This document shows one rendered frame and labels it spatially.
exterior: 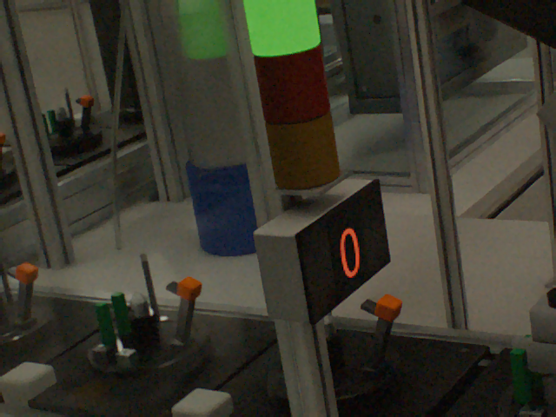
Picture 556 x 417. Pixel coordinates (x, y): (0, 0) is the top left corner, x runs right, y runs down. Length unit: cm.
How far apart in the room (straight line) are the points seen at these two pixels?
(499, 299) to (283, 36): 86
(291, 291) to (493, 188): 125
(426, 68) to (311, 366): 42
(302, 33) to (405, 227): 112
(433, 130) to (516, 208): 94
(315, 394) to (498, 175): 123
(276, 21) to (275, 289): 19
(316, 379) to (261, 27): 29
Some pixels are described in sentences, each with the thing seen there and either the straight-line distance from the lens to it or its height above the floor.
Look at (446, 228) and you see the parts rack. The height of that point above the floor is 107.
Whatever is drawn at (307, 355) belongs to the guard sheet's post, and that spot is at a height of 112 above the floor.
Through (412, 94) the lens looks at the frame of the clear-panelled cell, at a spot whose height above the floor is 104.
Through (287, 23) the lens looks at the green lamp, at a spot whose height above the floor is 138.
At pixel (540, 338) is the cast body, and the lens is 104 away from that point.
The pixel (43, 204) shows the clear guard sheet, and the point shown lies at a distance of 70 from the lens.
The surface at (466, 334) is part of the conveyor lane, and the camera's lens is 129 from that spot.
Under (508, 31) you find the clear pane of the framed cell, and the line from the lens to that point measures 243.
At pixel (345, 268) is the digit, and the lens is 87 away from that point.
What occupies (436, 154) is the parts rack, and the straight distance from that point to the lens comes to 126.
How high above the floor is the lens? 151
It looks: 18 degrees down
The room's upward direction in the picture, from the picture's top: 10 degrees counter-clockwise
